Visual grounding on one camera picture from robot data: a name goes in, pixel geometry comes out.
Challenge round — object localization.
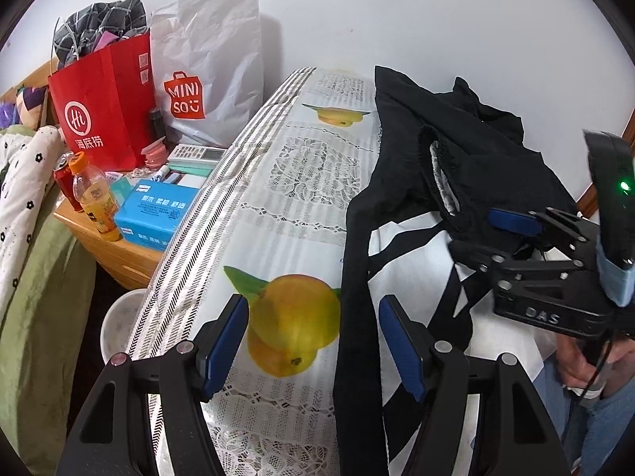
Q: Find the black white blue jacket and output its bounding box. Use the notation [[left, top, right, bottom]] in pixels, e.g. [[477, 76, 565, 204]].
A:
[[334, 67, 576, 475]]

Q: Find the person's right hand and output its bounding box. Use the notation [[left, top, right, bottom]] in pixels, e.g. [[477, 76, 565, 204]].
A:
[[556, 334, 634, 397]]

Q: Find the white round stool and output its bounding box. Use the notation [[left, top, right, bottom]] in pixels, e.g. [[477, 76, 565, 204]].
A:
[[100, 288, 146, 363]]

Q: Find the green bed sheet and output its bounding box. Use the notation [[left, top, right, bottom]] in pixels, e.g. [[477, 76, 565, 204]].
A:
[[0, 125, 98, 476]]

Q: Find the wooden bedside table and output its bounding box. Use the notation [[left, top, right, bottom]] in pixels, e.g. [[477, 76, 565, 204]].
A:
[[54, 197, 162, 290]]

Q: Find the blue tissue box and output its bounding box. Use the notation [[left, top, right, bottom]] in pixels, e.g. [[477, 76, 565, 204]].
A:
[[114, 179, 198, 251]]

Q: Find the fruit print tablecloth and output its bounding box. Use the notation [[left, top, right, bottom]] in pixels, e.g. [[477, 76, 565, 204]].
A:
[[128, 68, 382, 475]]

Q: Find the orange juice bottle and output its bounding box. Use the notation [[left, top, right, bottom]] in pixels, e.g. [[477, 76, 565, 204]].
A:
[[69, 152, 121, 242]]

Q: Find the red soda can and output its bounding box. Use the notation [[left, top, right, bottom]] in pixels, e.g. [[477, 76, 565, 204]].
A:
[[53, 152, 83, 213]]

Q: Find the pink small container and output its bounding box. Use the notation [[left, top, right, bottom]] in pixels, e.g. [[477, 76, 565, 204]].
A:
[[141, 138, 169, 170]]

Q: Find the white remote control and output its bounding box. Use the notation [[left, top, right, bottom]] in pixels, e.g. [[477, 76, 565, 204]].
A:
[[168, 144, 226, 168]]

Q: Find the white flower print quilt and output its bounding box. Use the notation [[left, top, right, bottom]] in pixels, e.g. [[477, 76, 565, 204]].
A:
[[1, 125, 65, 312]]

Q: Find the red paper shopping bag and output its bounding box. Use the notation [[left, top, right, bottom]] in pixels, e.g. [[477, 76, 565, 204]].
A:
[[48, 33, 155, 172]]

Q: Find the white Miniso plastic bag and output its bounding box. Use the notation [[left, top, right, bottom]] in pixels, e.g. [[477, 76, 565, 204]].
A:
[[150, 0, 264, 148]]

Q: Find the grey plaid cloth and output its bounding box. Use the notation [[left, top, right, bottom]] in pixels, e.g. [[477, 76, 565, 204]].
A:
[[53, 0, 148, 68]]

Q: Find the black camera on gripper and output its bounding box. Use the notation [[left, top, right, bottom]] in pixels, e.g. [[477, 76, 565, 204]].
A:
[[583, 130, 634, 270]]

